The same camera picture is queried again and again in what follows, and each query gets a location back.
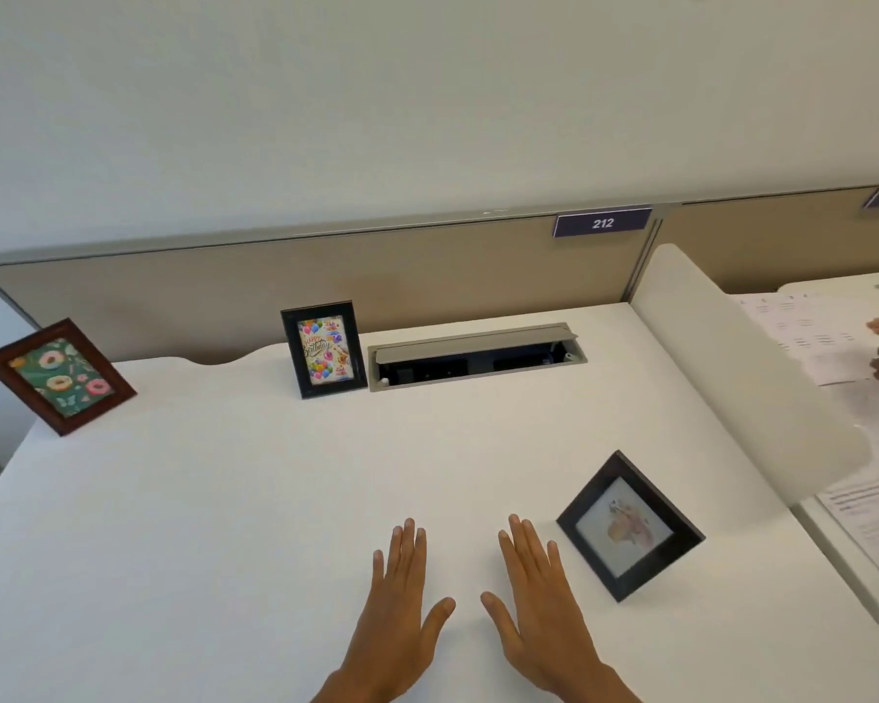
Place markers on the person's right hand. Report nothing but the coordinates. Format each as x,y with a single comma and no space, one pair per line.
546,629

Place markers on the person's left hand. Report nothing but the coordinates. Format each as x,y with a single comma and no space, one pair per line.
392,629

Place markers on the person's left middle finger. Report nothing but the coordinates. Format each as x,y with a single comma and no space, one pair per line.
409,552

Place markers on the person's right thumb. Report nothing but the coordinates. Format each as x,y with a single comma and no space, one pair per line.
499,620

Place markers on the person's left thumb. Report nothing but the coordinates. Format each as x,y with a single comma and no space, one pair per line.
439,622

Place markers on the person's left little finger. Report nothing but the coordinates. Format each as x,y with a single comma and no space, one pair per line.
379,574

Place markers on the person's right little finger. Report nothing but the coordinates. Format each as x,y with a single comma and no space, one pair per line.
561,578

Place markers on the person's right middle finger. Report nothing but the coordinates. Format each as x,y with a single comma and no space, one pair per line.
527,552

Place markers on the person's right forearm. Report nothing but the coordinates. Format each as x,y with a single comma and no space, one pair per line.
600,688

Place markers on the person's left forearm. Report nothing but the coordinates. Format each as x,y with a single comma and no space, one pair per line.
355,688

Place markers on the white curved side divider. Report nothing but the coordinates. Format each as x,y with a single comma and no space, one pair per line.
740,373

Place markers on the paper sheet with text block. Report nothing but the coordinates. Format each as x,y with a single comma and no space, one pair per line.
875,516

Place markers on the long beige desk partition panel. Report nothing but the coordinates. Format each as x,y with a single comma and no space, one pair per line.
190,300

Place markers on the large printed paper sheet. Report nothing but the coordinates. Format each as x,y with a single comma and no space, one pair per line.
813,336

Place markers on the short beige desk partition panel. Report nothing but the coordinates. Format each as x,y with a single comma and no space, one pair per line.
769,237

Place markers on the black frame with pale picture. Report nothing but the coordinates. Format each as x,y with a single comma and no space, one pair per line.
630,530

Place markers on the black frame with balloon picture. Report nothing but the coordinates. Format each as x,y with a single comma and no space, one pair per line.
324,349

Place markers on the brown frame with donut picture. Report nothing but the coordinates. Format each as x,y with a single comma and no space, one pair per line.
58,377

